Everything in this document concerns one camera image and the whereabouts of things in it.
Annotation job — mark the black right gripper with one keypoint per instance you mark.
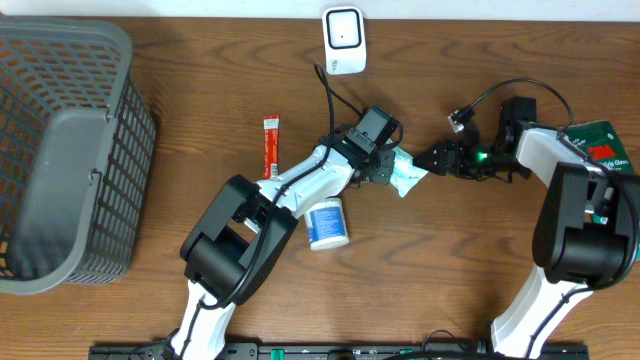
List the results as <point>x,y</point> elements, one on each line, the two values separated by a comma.
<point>443,157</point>

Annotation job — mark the mint green wipes pack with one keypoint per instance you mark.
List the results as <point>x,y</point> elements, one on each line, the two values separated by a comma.
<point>405,175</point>

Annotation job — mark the black mounting rail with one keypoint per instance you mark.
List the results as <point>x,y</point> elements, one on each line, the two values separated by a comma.
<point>254,351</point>

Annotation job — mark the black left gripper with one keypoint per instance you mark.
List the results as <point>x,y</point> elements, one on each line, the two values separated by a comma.
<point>387,164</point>

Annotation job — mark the white cotton swab tub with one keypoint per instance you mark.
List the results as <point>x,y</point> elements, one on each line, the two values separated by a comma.
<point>326,225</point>

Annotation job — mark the white barcode scanner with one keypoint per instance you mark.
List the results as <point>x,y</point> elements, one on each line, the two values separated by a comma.
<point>344,40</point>

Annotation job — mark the red box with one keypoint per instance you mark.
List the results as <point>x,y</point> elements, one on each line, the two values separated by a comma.
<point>271,146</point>

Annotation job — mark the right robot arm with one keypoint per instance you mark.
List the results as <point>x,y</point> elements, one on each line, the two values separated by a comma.
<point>586,237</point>

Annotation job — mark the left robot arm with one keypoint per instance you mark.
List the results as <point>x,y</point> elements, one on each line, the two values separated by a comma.
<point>234,246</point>

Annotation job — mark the grey plastic shopping basket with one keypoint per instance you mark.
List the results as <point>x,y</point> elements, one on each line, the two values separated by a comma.
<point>77,145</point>

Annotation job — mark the green 3M gloves package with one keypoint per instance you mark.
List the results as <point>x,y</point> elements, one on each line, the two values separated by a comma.
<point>601,142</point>

